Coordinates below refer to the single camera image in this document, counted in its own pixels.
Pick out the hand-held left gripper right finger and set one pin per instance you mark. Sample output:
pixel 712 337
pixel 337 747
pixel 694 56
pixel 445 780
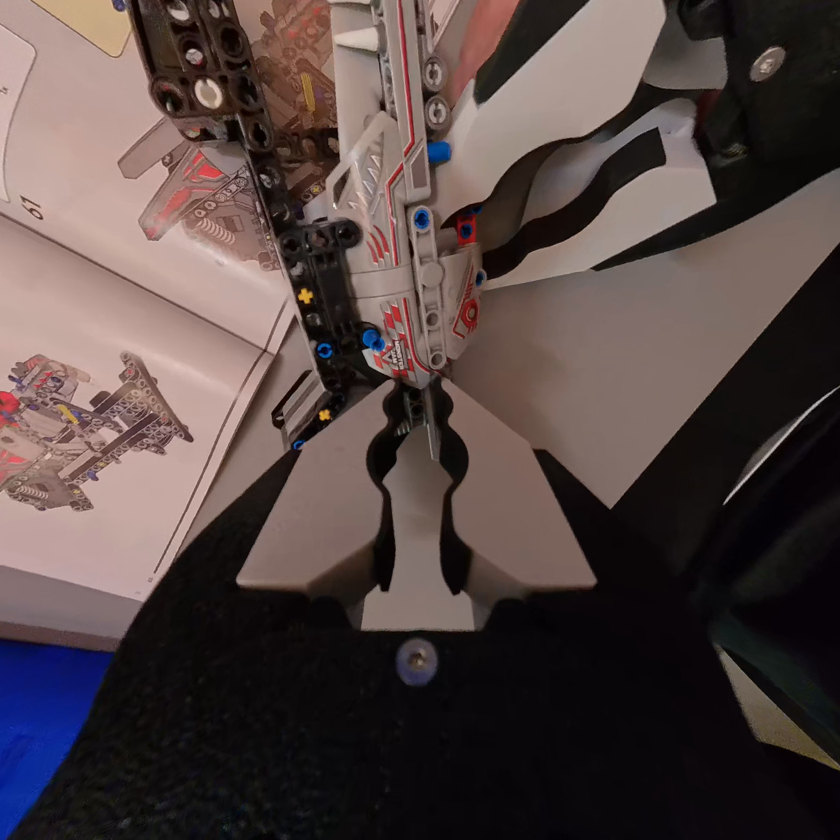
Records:
pixel 525 518

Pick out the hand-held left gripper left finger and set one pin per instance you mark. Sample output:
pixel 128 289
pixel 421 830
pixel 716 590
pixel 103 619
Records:
pixel 315 518

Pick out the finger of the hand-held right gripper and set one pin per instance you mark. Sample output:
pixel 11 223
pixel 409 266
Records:
pixel 558 111
pixel 623 223

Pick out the grey brick toy truck model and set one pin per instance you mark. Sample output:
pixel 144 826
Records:
pixel 394 262

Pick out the black office chair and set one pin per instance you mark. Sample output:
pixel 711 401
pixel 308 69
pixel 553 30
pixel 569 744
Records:
pixel 774 558

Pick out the building instruction booklet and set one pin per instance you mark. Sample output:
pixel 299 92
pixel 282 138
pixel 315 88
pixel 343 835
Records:
pixel 98 315

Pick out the blue plastic item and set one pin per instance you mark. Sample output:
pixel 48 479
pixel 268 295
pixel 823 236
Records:
pixel 39 722

